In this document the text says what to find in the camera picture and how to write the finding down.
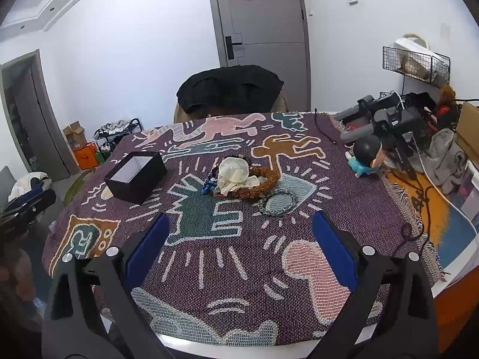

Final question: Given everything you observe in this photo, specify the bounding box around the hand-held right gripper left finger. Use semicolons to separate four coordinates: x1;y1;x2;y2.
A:
41;211;171;359

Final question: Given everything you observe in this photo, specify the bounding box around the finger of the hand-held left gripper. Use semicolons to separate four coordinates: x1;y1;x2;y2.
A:
0;189;57;219
0;215;36;242

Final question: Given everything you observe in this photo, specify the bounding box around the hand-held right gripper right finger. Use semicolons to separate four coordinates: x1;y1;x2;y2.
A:
311;210;439;359

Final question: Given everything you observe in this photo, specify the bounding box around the black jewelry box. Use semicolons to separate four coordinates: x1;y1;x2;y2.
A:
104;151;168;205

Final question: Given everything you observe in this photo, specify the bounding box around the pale green bead bracelet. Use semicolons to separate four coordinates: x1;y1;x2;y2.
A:
256;189;297;217

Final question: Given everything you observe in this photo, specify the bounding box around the brown seed bead bracelet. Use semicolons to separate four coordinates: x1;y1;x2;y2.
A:
213;165;279;200

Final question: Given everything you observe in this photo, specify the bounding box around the white butterfly hair clip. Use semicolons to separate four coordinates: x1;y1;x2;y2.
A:
215;157;259;196

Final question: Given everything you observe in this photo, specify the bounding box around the person's left hand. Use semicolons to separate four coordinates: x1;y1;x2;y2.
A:
0;249;38;307

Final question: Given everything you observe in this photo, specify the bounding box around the white clothing pile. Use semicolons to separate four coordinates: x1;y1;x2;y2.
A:
9;172;51;203

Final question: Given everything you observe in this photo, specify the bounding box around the grey sofa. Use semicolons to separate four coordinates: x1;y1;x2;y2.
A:
0;166;16;210

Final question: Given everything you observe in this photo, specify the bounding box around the green leaf-shaped mat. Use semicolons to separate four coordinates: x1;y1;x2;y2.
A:
63;170;94;204

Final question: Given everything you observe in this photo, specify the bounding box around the orange box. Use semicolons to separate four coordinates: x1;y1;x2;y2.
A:
74;143;101;169

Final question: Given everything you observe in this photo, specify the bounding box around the small open cardboard box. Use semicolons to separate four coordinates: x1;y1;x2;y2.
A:
62;121;88;153

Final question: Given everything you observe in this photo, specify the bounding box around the grey open side door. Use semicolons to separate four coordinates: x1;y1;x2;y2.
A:
0;49;72;195

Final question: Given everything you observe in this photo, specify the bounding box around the purple printed woven blanket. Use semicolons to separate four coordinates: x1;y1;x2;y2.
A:
42;111;448;346

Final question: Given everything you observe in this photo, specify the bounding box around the round-headed toy figure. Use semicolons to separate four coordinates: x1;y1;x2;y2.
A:
345;135;383;178

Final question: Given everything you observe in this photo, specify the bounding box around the black shoe rack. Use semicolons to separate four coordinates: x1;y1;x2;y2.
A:
93;118;143;158

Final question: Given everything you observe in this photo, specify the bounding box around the orange printed mat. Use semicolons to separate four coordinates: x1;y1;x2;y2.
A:
382;168;479;270

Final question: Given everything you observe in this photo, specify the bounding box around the tan chair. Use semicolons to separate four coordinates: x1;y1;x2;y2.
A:
173;93;289;124

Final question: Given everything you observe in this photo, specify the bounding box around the grey cloth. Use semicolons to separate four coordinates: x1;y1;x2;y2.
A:
427;129;468;195

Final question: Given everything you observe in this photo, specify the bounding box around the black jacket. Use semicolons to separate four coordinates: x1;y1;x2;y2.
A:
177;65;285;115

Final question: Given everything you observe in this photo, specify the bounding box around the large brown cardboard box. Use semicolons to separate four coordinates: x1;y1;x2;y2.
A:
454;101;479;161

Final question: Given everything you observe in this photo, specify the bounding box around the brown plush toy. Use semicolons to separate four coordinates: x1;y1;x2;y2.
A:
438;85;458;120

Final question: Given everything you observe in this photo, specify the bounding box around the grey room door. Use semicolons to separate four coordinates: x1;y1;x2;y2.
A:
206;0;311;111

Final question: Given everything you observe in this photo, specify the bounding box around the black looped cable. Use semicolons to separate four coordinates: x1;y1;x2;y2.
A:
400;165;431;257

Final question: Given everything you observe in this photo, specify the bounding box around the thin black cable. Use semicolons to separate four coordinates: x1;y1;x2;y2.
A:
314;108;339;144

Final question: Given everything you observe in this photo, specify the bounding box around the white cable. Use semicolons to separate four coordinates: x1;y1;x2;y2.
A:
398;93;479;232

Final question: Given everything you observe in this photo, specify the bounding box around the black wire basket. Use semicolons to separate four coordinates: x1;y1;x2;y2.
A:
382;46;450;87

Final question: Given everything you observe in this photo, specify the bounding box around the black door lock handle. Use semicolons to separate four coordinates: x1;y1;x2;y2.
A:
225;34;243;60

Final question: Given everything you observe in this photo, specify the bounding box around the white bag with handles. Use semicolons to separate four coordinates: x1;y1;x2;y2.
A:
393;34;436;69

